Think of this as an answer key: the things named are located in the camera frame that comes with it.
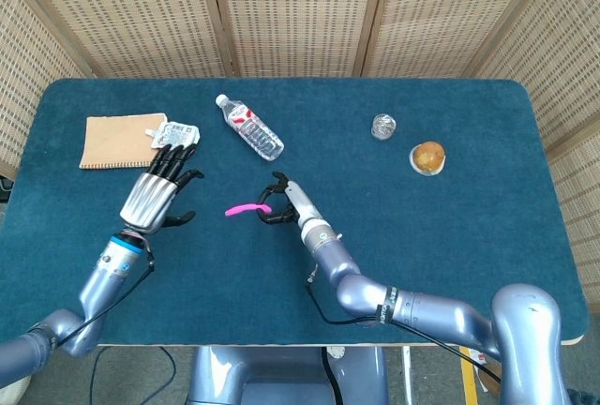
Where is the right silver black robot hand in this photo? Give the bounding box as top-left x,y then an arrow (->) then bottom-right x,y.
256,171 -> 320,228

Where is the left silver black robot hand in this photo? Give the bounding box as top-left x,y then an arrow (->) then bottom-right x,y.
119,142 -> 206,236

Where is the pink elongated stick object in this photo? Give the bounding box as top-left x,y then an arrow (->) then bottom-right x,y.
224,202 -> 274,218

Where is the brown spiral notebook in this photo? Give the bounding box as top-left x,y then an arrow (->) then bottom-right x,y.
78,112 -> 169,171

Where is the crumpled silver pink pouch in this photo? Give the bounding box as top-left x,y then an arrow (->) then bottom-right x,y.
144,119 -> 202,149

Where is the clear plastic water bottle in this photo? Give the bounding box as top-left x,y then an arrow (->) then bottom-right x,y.
215,94 -> 285,161

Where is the blue carpet table cover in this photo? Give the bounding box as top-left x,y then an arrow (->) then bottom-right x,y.
0,77 -> 591,346

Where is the muffin in paper cup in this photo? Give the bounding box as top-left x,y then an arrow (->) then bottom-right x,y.
409,141 -> 447,176

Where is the woven folding screen panel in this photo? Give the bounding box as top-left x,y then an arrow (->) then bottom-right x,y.
360,0 -> 562,79
0,0 -> 93,181
205,0 -> 390,79
8,0 -> 235,79
472,0 -> 600,303

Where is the blue-grey robot torso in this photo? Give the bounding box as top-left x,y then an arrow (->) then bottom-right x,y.
187,346 -> 390,405

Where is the white table leg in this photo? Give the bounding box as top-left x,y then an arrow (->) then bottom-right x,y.
401,346 -> 413,405

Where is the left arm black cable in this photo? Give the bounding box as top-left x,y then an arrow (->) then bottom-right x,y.
46,254 -> 157,350

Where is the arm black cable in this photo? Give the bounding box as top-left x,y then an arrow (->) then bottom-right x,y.
305,273 -> 503,385
46,254 -> 157,350

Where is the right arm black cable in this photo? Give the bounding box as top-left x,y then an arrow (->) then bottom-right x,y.
305,273 -> 503,385

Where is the black floor cable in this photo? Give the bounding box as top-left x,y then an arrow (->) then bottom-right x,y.
88,346 -> 177,405

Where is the black torso cable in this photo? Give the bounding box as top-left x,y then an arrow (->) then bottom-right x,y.
321,347 -> 341,405

